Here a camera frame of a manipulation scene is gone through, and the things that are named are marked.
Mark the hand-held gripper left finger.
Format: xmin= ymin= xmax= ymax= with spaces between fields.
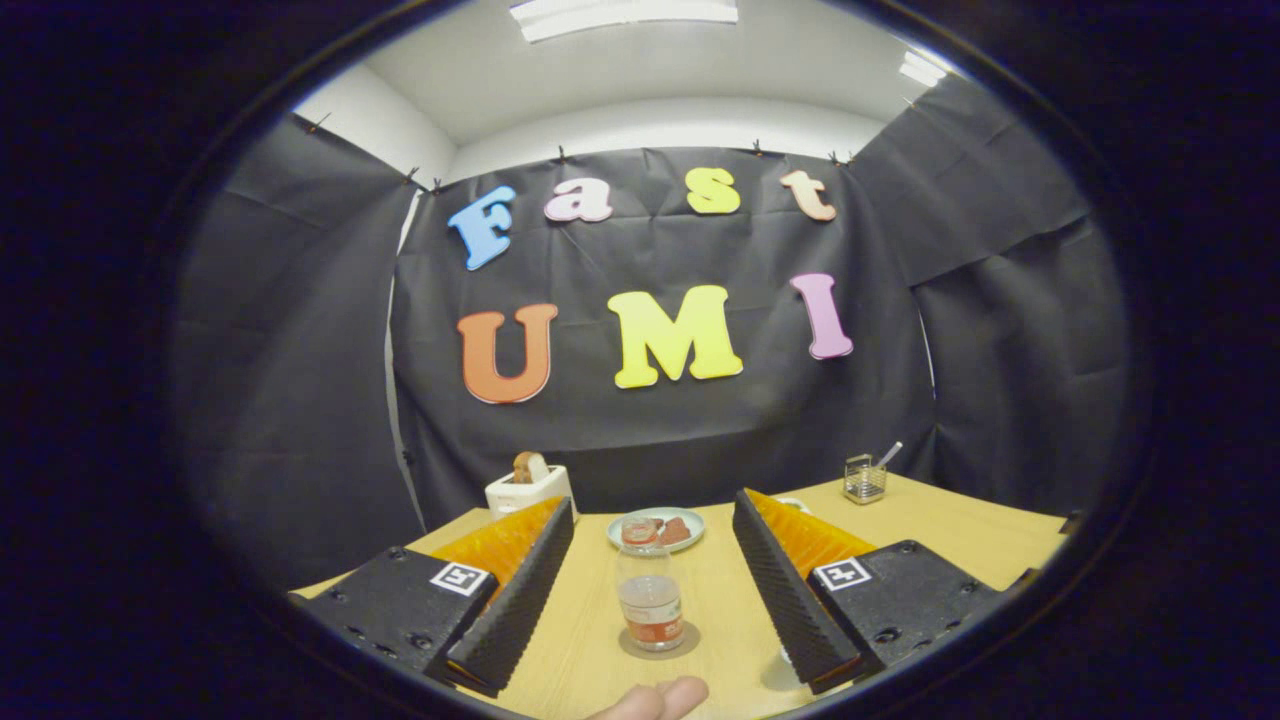
xmin=290 ymin=497 xmax=576 ymax=698

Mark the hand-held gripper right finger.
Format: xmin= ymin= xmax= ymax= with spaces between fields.
xmin=732 ymin=488 xmax=1001 ymax=694

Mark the round brown coaster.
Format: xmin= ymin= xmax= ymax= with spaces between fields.
xmin=618 ymin=620 xmax=701 ymax=661

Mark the clear plastic juice bottle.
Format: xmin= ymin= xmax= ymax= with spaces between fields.
xmin=615 ymin=515 xmax=688 ymax=653

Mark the wooden table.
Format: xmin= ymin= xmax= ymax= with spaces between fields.
xmin=290 ymin=472 xmax=1086 ymax=720

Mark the white toy toaster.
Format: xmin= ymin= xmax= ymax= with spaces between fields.
xmin=485 ymin=465 xmax=579 ymax=521

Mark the round plate with meat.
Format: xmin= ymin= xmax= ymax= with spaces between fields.
xmin=607 ymin=507 xmax=706 ymax=554

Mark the small ceiling light panel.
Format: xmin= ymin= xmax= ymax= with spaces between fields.
xmin=898 ymin=50 xmax=949 ymax=88

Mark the long ceiling light panel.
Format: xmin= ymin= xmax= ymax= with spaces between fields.
xmin=510 ymin=0 xmax=739 ymax=43

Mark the small wire basket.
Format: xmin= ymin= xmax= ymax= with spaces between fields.
xmin=843 ymin=442 xmax=903 ymax=505

